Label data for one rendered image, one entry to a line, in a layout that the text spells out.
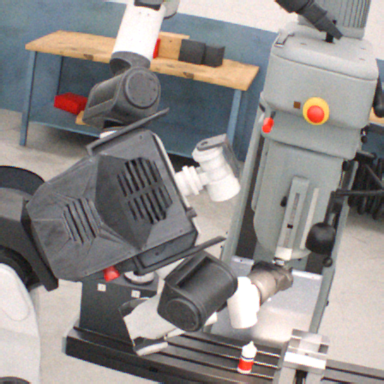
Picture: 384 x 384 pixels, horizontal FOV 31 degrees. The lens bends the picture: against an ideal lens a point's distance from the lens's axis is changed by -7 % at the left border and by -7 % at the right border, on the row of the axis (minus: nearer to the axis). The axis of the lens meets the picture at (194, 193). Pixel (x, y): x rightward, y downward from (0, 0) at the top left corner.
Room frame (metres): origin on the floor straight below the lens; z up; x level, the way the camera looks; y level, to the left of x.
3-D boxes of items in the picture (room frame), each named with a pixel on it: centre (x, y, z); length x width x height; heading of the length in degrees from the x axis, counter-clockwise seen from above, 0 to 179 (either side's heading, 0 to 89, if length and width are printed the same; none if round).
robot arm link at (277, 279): (1.70, -0.22, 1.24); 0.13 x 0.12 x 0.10; 64
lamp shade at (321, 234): (1.54, -0.31, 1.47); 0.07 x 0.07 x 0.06
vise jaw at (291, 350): (1.70, -0.40, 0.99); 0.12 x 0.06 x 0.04; 80
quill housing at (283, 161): (1.78, -0.26, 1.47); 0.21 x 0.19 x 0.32; 82
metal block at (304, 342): (1.76, -0.41, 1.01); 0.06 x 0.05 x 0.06; 80
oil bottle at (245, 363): (1.73, -0.24, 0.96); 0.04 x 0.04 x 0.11
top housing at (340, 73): (1.79, -0.26, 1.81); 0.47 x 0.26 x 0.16; 172
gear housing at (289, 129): (1.82, -0.27, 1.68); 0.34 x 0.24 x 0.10; 172
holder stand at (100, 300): (1.86, 0.17, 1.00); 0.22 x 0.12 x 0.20; 92
